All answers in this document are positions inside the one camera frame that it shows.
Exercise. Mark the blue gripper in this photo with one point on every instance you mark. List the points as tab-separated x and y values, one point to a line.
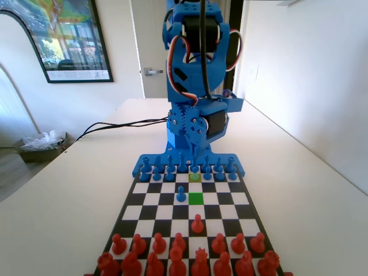
216	120

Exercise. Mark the blue chess pawn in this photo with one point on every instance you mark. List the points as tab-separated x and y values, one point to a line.
169	176
180	195
156	176
195	175
220	175
143	176
207	175
233	174

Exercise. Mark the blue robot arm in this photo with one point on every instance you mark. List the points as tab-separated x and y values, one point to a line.
217	76

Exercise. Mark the blue chess bishop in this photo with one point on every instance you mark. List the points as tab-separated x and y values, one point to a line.
170	162
206	162

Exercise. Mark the blue chess knight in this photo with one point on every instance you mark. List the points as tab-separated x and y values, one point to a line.
158	162
218	162

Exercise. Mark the blue chess rook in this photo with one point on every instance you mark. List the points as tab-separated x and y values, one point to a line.
229	164
146	165

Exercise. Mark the chessboard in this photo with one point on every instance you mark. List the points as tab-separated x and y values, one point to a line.
218	207

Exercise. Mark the red chess pawn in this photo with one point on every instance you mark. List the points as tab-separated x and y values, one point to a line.
179	241
258	244
118	245
197	225
138	245
219	245
159	245
238	245

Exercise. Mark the red chess queen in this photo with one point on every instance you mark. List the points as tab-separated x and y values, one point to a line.
200	264

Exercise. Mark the red chess bishop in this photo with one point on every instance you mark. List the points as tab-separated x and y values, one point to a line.
222	266
155	266

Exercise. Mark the red chess rook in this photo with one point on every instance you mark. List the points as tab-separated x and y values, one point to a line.
107	264
268	263

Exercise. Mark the small dark blue object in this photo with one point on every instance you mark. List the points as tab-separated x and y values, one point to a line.
227	92

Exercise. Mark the black framed poster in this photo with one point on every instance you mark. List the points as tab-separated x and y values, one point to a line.
74	37

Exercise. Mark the clear plastic wrap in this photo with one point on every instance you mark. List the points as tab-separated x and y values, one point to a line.
43	141

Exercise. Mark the brown cardboard box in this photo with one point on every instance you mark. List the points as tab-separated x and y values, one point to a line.
37	156

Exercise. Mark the red board corner clip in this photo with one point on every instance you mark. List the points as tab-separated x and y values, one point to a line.
288	273

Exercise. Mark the blue wrist camera housing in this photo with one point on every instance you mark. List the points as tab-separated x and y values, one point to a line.
233	103

